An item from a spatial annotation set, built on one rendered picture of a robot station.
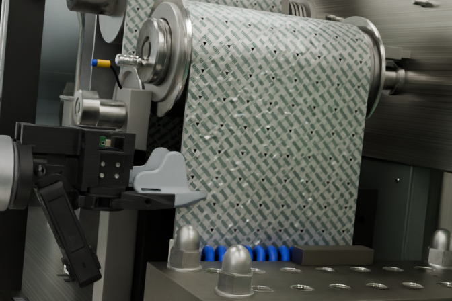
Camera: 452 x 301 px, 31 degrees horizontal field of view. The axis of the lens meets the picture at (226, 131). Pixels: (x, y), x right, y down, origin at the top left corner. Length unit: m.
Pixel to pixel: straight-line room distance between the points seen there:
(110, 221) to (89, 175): 0.15
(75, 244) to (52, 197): 0.05
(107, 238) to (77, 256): 0.12
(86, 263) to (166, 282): 0.09
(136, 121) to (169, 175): 0.11
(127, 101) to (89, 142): 0.14
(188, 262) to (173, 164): 0.11
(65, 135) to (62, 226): 0.09
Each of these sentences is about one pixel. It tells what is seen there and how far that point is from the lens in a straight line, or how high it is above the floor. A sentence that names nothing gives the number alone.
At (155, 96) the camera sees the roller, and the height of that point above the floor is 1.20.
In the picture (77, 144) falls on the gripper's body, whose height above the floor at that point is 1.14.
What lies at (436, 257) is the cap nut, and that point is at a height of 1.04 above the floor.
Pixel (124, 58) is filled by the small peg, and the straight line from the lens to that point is 0.93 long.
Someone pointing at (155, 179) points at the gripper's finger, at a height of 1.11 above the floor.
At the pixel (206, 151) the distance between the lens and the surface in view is 0.89.
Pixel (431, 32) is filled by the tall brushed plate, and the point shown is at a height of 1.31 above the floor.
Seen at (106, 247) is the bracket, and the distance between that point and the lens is 0.95.
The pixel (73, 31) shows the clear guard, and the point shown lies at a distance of 1.91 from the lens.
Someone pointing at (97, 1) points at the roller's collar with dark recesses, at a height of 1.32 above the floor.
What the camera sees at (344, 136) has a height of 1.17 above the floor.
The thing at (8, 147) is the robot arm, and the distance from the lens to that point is 0.80.
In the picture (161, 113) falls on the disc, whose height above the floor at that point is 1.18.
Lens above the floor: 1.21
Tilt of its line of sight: 3 degrees down
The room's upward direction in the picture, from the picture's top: 6 degrees clockwise
